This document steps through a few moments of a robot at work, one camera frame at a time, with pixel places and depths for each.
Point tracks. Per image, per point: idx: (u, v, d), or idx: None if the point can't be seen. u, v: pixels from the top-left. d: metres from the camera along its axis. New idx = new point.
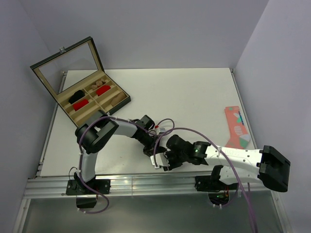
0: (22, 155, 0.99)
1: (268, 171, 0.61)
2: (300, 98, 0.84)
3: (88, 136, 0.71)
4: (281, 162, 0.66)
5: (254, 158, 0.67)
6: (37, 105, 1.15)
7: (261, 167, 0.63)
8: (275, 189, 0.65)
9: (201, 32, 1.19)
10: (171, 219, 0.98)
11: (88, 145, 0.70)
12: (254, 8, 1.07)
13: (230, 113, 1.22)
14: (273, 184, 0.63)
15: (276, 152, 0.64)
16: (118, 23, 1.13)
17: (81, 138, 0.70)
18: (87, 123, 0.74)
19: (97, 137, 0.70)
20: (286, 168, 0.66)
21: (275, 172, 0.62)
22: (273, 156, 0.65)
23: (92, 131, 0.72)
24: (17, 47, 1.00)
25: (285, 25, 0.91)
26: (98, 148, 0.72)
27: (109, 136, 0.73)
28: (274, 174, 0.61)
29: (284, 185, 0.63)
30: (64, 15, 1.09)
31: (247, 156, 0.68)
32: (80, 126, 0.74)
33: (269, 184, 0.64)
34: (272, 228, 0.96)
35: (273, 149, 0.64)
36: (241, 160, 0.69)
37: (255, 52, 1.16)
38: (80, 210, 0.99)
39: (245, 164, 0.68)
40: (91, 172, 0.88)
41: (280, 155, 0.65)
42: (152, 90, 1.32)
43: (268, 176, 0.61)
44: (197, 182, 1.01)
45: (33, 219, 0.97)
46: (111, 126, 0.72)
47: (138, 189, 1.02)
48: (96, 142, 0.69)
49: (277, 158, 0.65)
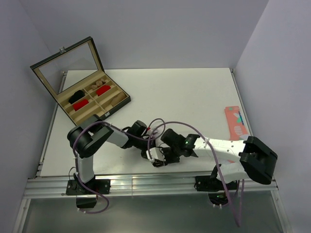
0: (22, 155, 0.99)
1: (249, 159, 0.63)
2: (300, 98, 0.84)
3: (81, 140, 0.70)
4: (266, 154, 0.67)
5: (237, 147, 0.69)
6: (37, 105, 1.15)
7: (242, 156, 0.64)
8: (259, 179, 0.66)
9: (202, 32, 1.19)
10: (170, 219, 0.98)
11: (80, 150, 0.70)
12: (254, 8, 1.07)
13: (230, 113, 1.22)
14: (256, 174, 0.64)
15: (260, 143, 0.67)
16: (118, 24, 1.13)
17: (75, 141, 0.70)
18: (81, 126, 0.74)
19: (90, 141, 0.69)
20: (271, 159, 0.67)
21: (258, 161, 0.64)
22: (257, 147, 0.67)
23: (86, 135, 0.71)
24: (17, 47, 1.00)
25: (285, 25, 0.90)
26: (91, 152, 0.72)
27: (103, 141, 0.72)
28: (256, 163, 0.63)
29: (267, 175, 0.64)
30: (64, 15, 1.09)
31: (231, 145, 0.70)
32: (74, 130, 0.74)
33: (252, 174, 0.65)
34: (272, 229, 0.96)
35: (255, 139, 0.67)
36: (225, 150, 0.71)
37: (254, 51, 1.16)
38: (80, 210, 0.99)
39: (230, 154, 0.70)
40: (90, 173, 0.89)
41: (264, 146, 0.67)
42: (151, 90, 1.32)
43: (250, 165, 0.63)
44: (197, 182, 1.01)
45: (33, 219, 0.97)
46: (105, 131, 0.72)
47: (138, 189, 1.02)
48: (89, 147, 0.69)
49: (262, 149, 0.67)
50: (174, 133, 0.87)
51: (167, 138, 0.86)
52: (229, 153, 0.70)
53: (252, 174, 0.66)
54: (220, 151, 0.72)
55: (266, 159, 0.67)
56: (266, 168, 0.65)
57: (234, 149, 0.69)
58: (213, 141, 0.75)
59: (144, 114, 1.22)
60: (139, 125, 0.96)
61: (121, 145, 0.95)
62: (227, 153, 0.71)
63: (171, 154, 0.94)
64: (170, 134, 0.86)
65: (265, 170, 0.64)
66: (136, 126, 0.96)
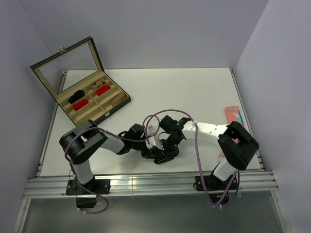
0: (22, 155, 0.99)
1: (227, 140, 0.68)
2: (300, 98, 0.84)
3: (74, 146, 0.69)
4: (246, 141, 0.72)
5: (219, 130, 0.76)
6: (37, 105, 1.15)
7: (221, 137, 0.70)
8: (235, 163, 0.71)
9: (202, 32, 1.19)
10: (170, 219, 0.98)
11: (72, 156, 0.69)
12: (254, 8, 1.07)
13: (230, 113, 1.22)
14: (232, 157, 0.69)
15: (241, 129, 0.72)
16: (118, 23, 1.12)
17: (67, 148, 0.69)
18: (74, 132, 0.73)
19: (82, 147, 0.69)
20: (250, 147, 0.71)
21: (235, 144, 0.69)
22: (239, 133, 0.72)
23: (78, 141, 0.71)
24: (17, 47, 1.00)
25: (285, 25, 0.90)
26: (83, 158, 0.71)
27: (96, 147, 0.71)
28: (232, 145, 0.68)
29: (242, 159, 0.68)
30: (64, 15, 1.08)
31: (215, 128, 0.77)
32: (66, 135, 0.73)
33: (229, 156, 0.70)
34: (272, 229, 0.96)
35: (238, 125, 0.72)
36: (208, 132, 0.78)
37: (254, 51, 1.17)
38: (80, 210, 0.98)
39: (211, 136, 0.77)
40: (88, 175, 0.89)
41: (246, 133, 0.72)
42: (151, 90, 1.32)
43: (226, 145, 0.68)
44: (197, 182, 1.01)
45: (33, 219, 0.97)
46: (98, 138, 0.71)
47: (138, 189, 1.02)
48: (80, 153, 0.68)
49: (243, 135, 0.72)
50: (170, 119, 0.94)
51: (163, 124, 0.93)
52: (210, 134, 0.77)
53: (229, 157, 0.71)
54: (203, 132, 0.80)
55: (245, 145, 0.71)
56: (242, 152, 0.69)
57: (215, 132, 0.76)
58: (201, 124, 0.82)
59: (144, 114, 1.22)
60: (135, 130, 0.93)
61: (116, 150, 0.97)
62: (209, 134, 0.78)
63: (168, 142, 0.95)
64: (165, 120, 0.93)
65: (240, 153, 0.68)
66: (132, 131, 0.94)
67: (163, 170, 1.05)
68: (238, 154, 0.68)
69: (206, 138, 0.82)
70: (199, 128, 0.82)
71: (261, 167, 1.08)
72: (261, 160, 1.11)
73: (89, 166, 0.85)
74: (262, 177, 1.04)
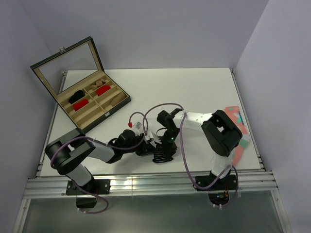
0: (22, 155, 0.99)
1: (209, 126, 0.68)
2: (300, 98, 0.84)
3: (59, 156, 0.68)
4: (230, 128, 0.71)
5: (204, 118, 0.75)
6: (37, 105, 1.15)
7: (205, 122, 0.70)
8: (219, 149, 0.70)
9: (202, 31, 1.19)
10: (170, 219, 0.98)
11: (57, 166, 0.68)
12: (254, 8, 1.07)
13: (230, 113, 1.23)
14: (215, 142, 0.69)
15: (225, 117, 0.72)
16: (118, 23, 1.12)
17: (52, 158, 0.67)
18: (60, 141, 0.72)
19: (68, 158, 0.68)
20: (234, 134, 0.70)
21: (217, 130, 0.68)
22: (223, 121, 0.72)
23: (64, 151, 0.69)
24: (17, 47, 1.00)
25: (285, 25, 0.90)
26: (69, 169, 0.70)
27: (83, 158, 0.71)
28: (215, 130, 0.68)
29: (223, 145, 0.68)
30: (64, 15, 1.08)
31: (201, 116, 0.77)
32: (52, 143, 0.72)
33: (212, 141, 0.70)
34: (272, 229, 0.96)
35: (222, 113, 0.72)
36: (195, 120, 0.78)
37: (254, 51, 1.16)
38: (80, 210, 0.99)
39: (198, 124, 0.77)
40: (85, 177, 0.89)
41: (230, 121, 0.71)
42: (151, 90, 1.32)
43: (208, 130, 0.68)
44: (197, 182, 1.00)
45: (33, 219, 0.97)
46: (84, 148, 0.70)
47: (138, 189, 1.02)
48: (65, 164, 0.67)
49: (227, 123, 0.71)
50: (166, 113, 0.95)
51: (160, 117, 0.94)
52: (197, 122, 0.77)
53: (213, 142, 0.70)
54: (190, 120, 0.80)
55: (229, 132, 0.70)
56: (225, 138, 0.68)
57: (201, 120, 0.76)
58: (190, 113, 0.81)
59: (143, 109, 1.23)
60: (124, 138, 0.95)
61: (107, 159, 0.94)
62: (195, 123, 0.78)
63: (165, 136, 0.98)
64: (162, 114, 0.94)
65: (222, 139, 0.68)
66: (122, 139, 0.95)
67: (163, 170, 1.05)
68: (220, 140, 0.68)
69: (193, 126, 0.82)
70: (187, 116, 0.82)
71: (261, 167, 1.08)
72: (261, 160, 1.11)
73: (83, 169, 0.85)
74: (262, 177, 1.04)
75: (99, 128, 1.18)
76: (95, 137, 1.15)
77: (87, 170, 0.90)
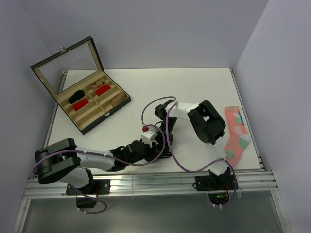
0: (21, 155, 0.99)
1: (194, 114, 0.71)
2: (299, 98, 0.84)
3: (43, 165, 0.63)
4: (215, 118, 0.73)
5: (192, 107, 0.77)
6: (37, 105, 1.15)
7: (190, 110, 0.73)
8: (204, 136, 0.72)
9: (202, 32, 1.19)
10: (170, 218, 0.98)
11: (39, 175, 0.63)
12: (254, 9, 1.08)
13: (230, 113, 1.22)
14: (198, 130, 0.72)
15: (211, 108, 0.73)
16: (119, 23, 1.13)
17: (36, 165, 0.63)
18: (48, 149, 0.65)
19: (51, 171, 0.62)
20: (217, 124, 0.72)
21: (201, 118, 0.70)
22: (209, 111, 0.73)
23: (51, 161, 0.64)
24: (17, 47, 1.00)
25: (285, 25, 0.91)
26: (50, 181, 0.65)
27: (67, 172, 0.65)
28: (198, 118, 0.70)
29: (206, 133, 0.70)
30: (64, 15, 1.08)
31: (189, 106, 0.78)
32: (42, 149, 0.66)
33: (197, 129, 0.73)
34: (272, 229, 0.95)
35: (208, 104, 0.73)
36: (183, 109, 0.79)
37: (254, 51, 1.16)
38: (80, 210, 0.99)
39: (184, 112, 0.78)
40: (82, 182, 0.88)
41: (215, 110, 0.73)
42: (151, 90, 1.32)
43: (193, 118, 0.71)
44: (197, 182, 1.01)
45: (33, 219, 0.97)
46: (69, 163, 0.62)
47: (138, 189, 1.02)
48: (46, 177, 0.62)
49: (212, 112, 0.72)
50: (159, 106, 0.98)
51: (155, 109, 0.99)
52: (184, 110, 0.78)
53: (198, 130, 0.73)
54: (179, 109, 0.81)
55: (213, 122, 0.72)
56: (207, 126, 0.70)
57: (188, 108, 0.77)
58: (181, 103, 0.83)
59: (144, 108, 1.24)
60: (131, 149, 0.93)
61: (106, 169, 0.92)
62: (183, 111, 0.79)
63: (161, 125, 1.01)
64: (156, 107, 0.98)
65: (205, 126, 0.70)
66: (128, 149, 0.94)
67: (163, 170, 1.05)
68: (203, 127, 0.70)
69: (181, 115, 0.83)
70: (177, 106, 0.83)
71: (261, 167, 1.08)
72: (261, 160, 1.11)
73: (78, 176, 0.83)
74: (262, 177, 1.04)
75: (99, 128, 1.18)
76: (95, 137, 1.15)
77: (85, 175, 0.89)
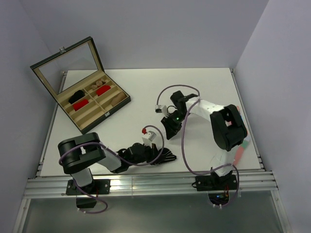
0: (22, 155, 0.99)
1: (217, 117, 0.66)
2: (300, 98, 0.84)
3: (68, 156, 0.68)
4: (237, 124, 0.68)
5: (215, 108, 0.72)
6: (37, 105, 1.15)
7: (214, 112, 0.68)
8: (222, 142, 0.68)
9: (202, 32, 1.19)
10: (170, 218, 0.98)
11: (63, 165, 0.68)
12: (253, 8, 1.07)
13: None
14: (219, 134, 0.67)
15: (235, 112, 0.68)
16: (118, 24, 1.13)
17: (62, 156, 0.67)
18: (75, 141, 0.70)
19: (75, 161, 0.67)
20: (240, 131, 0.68)
21: (224, 123, 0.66)
22: (233, 115, 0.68)
23: (75, 152, 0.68)
24: (17, 47, 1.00)
25: (285, 25, 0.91)
26: (73, 171, 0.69)
27: (90, 163, 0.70)
28: (220, 122, 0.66)
29: (226, 140, 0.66)
30: (63, 15, 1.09)
31: (212, 106, 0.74)
32: (65, 140, 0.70)
33: (217, 134, 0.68)
34: (273, 229, 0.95)
35: (233, 108, 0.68)
36: (205, 108, 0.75)
37: (254, 51, 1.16)
38: (80, 210, 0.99)
39: (207, 112, 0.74)
40: (87, 179, 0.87)
41: (239, 116, 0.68)
42: (151, 90, 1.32)
43: (215, 122, 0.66)
44: (197, 182, 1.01)
45: (33, 220, 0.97)
46: (94, 156, 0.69)
47: (138, 189, 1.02)
48: (71, 167, 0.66)
49: (235, 118, 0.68)
50: (182, 95, 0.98)
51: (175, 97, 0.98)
52: (206, 110, 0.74)
53: (216, 135, 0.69)
54: (201, 107, 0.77)
55: (234, 128, 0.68)
56: (228, 133, 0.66)
57: (212, 109, 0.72)
58: (203, 101, 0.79)
59: (147, 107, 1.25)
60: (132, 151, 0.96)
61: (111, 169, 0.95)
62: (205, 111, 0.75)
63: (172, 114, 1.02)
64: (176, 93, 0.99)
65: (226, 132, 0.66)
66: (129, 152, 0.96)
67: (163, 170, 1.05)
68: (224, 133, 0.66)
69: (202, 114, 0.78)
70: (199, 104, 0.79)
71: (261, 167, 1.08)
72: (261, 160, 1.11)
73: (86, 170, 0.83)
74: (262, 177, 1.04)
75: (99, 128, 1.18)
76: None
77: (91, 174, 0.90)
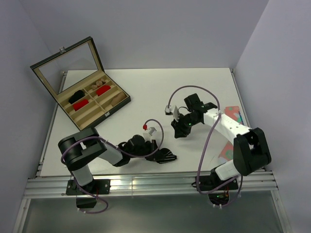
0: (22, 155, 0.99)
1: (242, 143, 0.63)
2: (299, 98, 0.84)
3: (70, 152, 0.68)
4: (261, 151, 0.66)
5: (239, 129, 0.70)
6: (37, 105, 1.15)
7: (238, 137, 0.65)
8: (241, 167, 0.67)
9: (202, 32, 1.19)
10: (170, 218, 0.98)
11: (67, 162, 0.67)
12: (253, 8, 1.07)
13: (230, 113, 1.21)
14: (240, 159, 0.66)
15: (262, 139, 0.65)
16: (118, 24, 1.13)
17: (64, 153, 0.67)
18: (74, 137, 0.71)
19: (77, 156, 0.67)
20: (262, 158, 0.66)
21: (248, 149, 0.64)
22: (258, 140, 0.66)
23: (76, 148, 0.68)
24: (17, 47, 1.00)
25: (285, 25, 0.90)
26: (77, 167, 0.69)
27: (93, 157, 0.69)
28: (244, 148, 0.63)
29: (247, 167, 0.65)
30: (63, 15, 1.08)
31: (235, 126, 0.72)
32: (65, 138, 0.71)
33: (238, 158, 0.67)
34: (273, 229, 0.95)
35: (261, 134, 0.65)
36: (228, 127, 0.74)
37: (254, 51, 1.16)
38: (80, 210, 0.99)
39: (229, 131, 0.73)
40: (87, 177, 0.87)
41: (265, 143, 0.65)
42: (151, 90, 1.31)
43: (238, 147, 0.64)
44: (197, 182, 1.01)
45: (33, 220, 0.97)
46: (96, 148, 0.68)
47: (138, 189, 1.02)
48: (75, 162, 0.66)
49: (260, 145, 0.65)
50: (198, 100, 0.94)
51: (189, 102, 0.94)
52: (229, 130, 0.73)
53: (237, 158, 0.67)
54: (223, 125, 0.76)
55: (256, 154, 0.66)
56: (250, 159, 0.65)
57: (234, 130, 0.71)
58: (224, 117, 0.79)
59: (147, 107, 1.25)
60: (132, 143, 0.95)
61: (113, 162, 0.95)
62: (227, 129, 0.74)
63: (184, 119, 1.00)
64: (193, 97, 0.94)
65: (248, 159, 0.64)
66: (130, 144, 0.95)
67: (163, 170, 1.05)
68: (246, 160, 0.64)
69: (224, 132, 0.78)
70: (222, 120, 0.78)
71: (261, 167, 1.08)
72: None
73: (86, 168, 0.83)
74: (262, 177, 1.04)
75: (99, 128, 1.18)
76: None
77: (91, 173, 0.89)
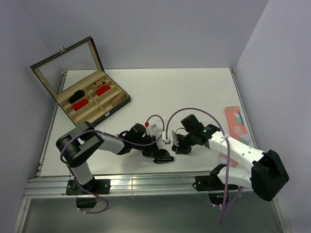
0: (22, 155, 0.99)
1: (262, 172, 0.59)
2: (299, 98, 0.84)
3: (70, 149, 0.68)
4: (279, 173, 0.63)
5: (254, 155, 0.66)
6: (37, 105, 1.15)
7: (256, 166, 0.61)
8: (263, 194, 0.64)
9: (202, 32, 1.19)
10: (170, 218, 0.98)
11: (68, 159, 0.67)
12: (253, 8, 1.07)
13: (230, 113, 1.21)
14: (261, 188, 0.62)
15: (277, 161, 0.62)
16: (118, 23, 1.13)
17: (62, 150, 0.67)
18: (70, 135, 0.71)
19: (77, 151, 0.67)
20: (281, 180, 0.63)
21: (267, 176, 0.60)
22: (273, 163, 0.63)
23: (74, 144, 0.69)
24: (17, 47, 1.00)
25: (285, 25, 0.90)
26: (79, 162, 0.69)
27: (93, 151, 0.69)
28: (265, 177, 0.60)
29: (270, 194, 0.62)
30: (63, 15, 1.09)
31: (249, 152, 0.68)
32: (62, 137, 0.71)
33: (259, 187, 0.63)
34: (272, 228, 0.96)
35: (276, 157, 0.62)
36: (241, 153, 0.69)
37: (254, 51, 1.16)
38: (80, 210, 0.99)
39: (243, 158, 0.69)
40: (88, 174, 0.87)
41: (281, 164, 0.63)
42: (151, 90, 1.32)
43: (258, 176, 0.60)
44: (197, 182, 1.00)
45: (33, 219, 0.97)
46: (95, 141, 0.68)
47: (138, 189, 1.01)
48: (76, 158, 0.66)
49: (277, 168, 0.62)
50: (197, 121, 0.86)
51: (188, 125, 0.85)
52: (242, 157, 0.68)
53: (257, 186, 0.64)
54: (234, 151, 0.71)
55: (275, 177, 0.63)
56: (272, 186, 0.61)
57: (249, 157, 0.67)
58: (232, 142, 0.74)
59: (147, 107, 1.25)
60: (136, 130, 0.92)
61: (116, 151, 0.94)
62: (240, 156, 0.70)
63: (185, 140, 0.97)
64: (191, 118, 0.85)
65: (270, 187, 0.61)
66: (134, 131, 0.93)
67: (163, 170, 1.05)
68: (268, 189, 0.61)
69: (235, 158, 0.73)
70: (231, 145, 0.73)
71: None
72: None
73: (87, 165, 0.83)
74: None
75: (99, 128, 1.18)
76: None
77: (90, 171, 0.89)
